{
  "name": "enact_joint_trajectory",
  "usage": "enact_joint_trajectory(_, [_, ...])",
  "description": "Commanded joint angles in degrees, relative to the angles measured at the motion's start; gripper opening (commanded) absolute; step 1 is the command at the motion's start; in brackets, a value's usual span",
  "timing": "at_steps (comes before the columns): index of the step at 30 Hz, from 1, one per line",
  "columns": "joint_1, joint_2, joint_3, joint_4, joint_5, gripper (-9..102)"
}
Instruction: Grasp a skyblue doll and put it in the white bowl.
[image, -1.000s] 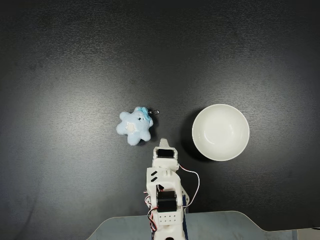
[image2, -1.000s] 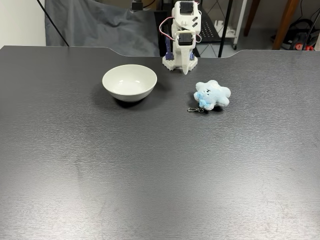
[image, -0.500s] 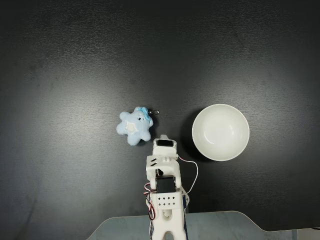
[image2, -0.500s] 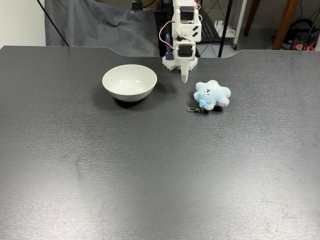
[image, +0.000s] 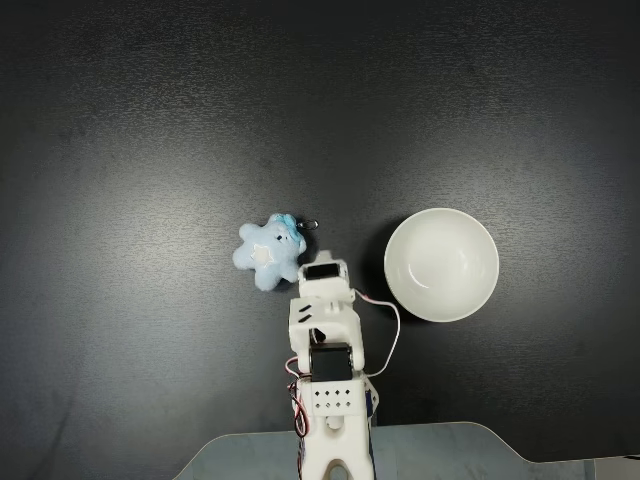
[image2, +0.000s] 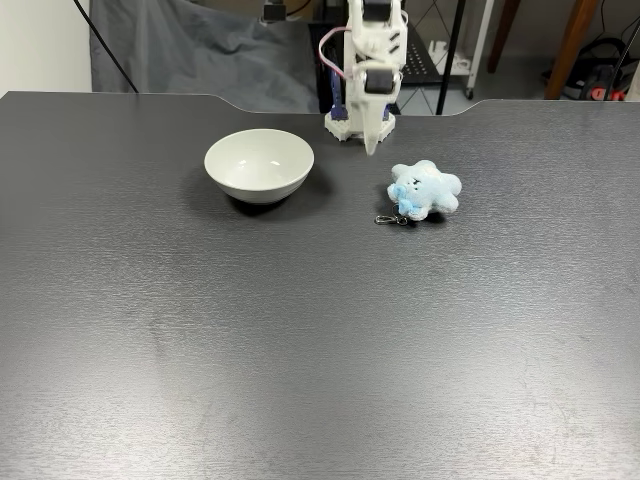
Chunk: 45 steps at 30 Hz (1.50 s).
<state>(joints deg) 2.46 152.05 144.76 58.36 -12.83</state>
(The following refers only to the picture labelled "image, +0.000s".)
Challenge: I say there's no skyblue star plush doll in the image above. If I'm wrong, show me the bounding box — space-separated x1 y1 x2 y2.
230 213 321 293

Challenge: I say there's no white bowl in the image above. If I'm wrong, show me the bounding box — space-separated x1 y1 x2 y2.
383 208 500 324

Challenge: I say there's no grey cloth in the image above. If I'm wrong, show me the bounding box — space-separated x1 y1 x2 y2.
177 421 640 480

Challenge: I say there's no red white wrist cable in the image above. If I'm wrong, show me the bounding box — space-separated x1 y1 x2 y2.
352 291 403 379

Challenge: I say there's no red white black forearm cable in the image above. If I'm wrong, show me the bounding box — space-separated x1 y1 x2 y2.
284 355 310 442

